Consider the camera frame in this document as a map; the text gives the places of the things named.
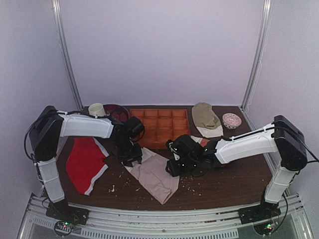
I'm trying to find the left aluminium frame post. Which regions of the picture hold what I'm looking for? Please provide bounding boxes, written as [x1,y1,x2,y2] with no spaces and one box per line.
[51,0,84,110]

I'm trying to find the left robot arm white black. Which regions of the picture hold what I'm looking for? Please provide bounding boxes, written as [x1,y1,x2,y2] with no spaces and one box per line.
[23,106,145,204]

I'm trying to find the right aluminium frame post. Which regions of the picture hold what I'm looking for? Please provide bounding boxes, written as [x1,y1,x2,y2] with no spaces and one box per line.
[241,0,272,112]

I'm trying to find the red underwear white trim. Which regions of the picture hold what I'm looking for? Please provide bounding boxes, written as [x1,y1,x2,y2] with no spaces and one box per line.
[66,137,109,196]

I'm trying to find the mauve underwear white waistband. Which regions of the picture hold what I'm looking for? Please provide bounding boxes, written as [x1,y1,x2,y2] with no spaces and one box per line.
[125,147,179,205]

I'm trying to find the orange underwear white waistband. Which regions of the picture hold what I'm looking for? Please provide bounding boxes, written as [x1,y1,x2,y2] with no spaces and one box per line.
[190,135,210,147]

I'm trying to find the aluminium frame post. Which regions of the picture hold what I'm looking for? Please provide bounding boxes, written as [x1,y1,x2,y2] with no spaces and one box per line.
[51,0,84,110]
[241,0,272,112]

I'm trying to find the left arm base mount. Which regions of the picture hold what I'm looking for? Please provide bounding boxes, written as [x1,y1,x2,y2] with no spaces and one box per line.
[46,203,89,238]

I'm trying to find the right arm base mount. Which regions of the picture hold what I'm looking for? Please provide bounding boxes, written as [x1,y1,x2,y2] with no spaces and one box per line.
[238,202,281,236]

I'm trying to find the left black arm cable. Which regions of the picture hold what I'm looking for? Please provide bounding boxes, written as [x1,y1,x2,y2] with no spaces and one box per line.
[23,109,83,162]

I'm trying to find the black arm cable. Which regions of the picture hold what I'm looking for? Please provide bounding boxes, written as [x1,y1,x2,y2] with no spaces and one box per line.
[274,126,319,165]
[23,109,83,162]

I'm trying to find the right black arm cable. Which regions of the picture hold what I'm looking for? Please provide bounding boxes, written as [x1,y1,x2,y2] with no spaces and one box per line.
[274,126,319,165]

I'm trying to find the pink patterned small bowl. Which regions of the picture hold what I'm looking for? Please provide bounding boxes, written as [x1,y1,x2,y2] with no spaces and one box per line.
[222,113,242,129]

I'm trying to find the khaki underwear cream waistband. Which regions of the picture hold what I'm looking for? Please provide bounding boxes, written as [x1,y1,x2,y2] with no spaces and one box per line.
[191,103,223,138]

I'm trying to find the orange wooden compartment tray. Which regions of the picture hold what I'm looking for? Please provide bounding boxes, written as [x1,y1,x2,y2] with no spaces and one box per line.
[130,109,190,149]

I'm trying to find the dark red bowl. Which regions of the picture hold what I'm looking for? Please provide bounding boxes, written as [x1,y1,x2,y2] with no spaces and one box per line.
[103,104,129,122]

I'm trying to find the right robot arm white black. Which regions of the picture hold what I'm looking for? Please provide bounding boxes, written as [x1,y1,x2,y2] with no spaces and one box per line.
[165,115,308,204]

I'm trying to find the cream ceramic mug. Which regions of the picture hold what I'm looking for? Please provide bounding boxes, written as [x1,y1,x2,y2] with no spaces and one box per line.
[88,103,106,118]

